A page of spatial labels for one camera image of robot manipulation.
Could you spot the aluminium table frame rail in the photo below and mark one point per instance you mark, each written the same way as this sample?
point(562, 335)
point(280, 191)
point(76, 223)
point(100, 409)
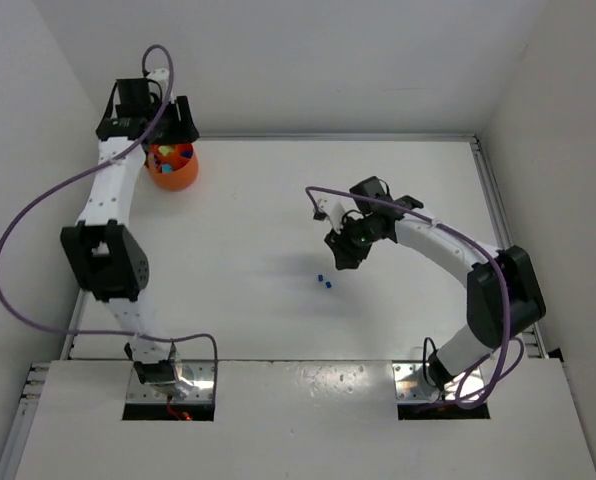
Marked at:
point(532, 337)

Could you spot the orange divided round container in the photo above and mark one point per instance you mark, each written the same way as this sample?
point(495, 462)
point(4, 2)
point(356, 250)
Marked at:
point(185, 171)

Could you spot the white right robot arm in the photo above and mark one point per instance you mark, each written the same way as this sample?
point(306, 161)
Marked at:
point(503, 296)

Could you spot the lime green lego brick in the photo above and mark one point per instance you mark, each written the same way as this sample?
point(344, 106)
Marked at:
point(166, 150)

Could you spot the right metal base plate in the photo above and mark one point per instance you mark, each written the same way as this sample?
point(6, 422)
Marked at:
point(412, 389)

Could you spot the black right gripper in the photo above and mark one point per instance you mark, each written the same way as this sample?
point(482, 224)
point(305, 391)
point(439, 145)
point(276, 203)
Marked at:
point(349, 245)

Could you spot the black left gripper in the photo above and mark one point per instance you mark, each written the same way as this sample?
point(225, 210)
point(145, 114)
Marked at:
point(179, 129)

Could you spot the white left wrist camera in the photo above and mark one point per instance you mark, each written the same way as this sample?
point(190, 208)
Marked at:
point(161, 78)

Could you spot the metal base plate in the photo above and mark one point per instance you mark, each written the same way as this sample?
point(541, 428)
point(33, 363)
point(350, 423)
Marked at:
point(195, 386)
point(412, 389)

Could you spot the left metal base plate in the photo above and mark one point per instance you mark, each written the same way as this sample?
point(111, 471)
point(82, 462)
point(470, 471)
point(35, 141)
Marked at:
point(195, 386)

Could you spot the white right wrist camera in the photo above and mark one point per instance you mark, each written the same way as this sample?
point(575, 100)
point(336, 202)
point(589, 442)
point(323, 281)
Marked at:
point(331, 211)

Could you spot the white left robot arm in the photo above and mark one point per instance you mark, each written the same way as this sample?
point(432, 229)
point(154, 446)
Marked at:
point(105, 258)

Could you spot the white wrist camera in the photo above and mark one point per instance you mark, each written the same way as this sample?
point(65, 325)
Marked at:
point(331, 211)
point(161, 78)

